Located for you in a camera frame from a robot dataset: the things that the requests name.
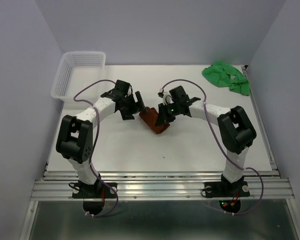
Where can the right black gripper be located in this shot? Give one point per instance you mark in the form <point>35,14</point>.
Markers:
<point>162,118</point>

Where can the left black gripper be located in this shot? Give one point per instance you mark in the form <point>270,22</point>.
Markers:
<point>127,115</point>

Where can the brown microfiber towel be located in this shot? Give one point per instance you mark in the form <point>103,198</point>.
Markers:
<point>149,116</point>

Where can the green microfiber towel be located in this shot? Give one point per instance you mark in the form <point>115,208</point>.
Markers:
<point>224,75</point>

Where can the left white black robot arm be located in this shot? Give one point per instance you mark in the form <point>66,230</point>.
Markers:
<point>78,134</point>

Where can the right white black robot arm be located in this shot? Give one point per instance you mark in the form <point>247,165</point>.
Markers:
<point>230,127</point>

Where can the white perforated plastic basket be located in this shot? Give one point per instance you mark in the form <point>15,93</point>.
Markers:
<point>76,71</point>

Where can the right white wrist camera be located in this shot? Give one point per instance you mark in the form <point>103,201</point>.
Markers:
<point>166,97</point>

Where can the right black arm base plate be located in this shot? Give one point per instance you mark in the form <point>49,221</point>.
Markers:
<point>218,189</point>

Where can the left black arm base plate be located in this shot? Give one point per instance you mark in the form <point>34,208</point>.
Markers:
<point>98,190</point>

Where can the aluminium extrusion rail frame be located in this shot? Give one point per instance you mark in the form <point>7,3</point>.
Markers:
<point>166,205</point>

